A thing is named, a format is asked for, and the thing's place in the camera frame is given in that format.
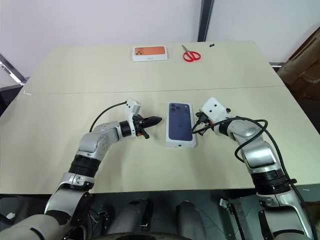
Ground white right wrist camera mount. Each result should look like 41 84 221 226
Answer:
201 96 231 124

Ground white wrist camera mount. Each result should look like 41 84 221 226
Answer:
124 98 143 137
201 96 231 124

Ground dark vertical post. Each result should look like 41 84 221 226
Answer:
197 0 216 43

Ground slanted metal frame bar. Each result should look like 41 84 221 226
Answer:
0 53 29 88

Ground orange print phone box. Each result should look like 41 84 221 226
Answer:
131 45 169 63

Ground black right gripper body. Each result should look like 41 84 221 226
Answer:
195 109 214 131

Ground metal table bracket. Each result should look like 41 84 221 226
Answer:
219 198 241 216

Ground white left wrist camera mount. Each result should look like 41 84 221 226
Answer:
124 98 143 137

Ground white box lid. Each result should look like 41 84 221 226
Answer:
164 101 198 150

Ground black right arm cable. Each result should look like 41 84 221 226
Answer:
191 118 316 239

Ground grey robot torso shell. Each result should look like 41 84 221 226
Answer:
0 213 85 240

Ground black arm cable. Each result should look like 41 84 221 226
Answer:
191 118 316 239
89 100 128 132

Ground red handled scissors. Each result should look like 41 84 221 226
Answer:
181 44 202 63

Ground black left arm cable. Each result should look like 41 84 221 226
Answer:
89 100 128 132

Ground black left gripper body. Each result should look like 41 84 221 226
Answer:
131 113 151 140

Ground dark rounded shape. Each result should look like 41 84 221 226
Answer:
175 200 207 236
107 199 151 236

